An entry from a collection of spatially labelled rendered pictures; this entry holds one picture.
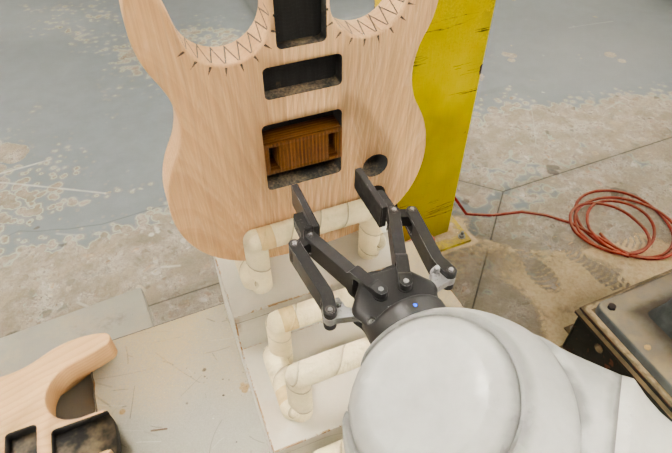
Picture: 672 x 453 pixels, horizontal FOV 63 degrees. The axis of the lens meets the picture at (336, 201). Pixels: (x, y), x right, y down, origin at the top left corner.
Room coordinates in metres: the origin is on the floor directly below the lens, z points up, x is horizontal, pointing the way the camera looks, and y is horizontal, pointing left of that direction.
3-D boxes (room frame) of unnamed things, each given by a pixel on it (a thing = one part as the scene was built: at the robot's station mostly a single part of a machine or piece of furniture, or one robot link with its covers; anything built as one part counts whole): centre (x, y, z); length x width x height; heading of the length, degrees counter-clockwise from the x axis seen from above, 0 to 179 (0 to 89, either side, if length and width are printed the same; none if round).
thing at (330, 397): (0.40, -0.02, 0.98); 0.27 x 0.16 x 0.09; 113
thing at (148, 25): (0.50, 0.17, 1.49); 0.07 x 0.04 x 0.10; 112
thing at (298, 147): (0.54, 0.04, 1.31); 0.10 x 0.03 x 0.05; 112
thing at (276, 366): (0.37, 0.07, 1.04); 0.11 x 0.03 x 0.03; 23
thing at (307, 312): (0.44, 0.00, 1.12); 0.20 x 0.03 x 0.03; 112
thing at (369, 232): (0.54, -0.05, 1.15); 0.03 x 0.03 x 0.09
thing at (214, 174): (0.55, 0.05, 1.33); 0.35 x 0.04 x 0.40; 112
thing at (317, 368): (0.36, -0.03, 1.12); 0.20 x 0.03 x 0.03; 112
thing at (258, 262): (0.48, 0.11, 1.15); 0.03 x 0.03 x 0.09
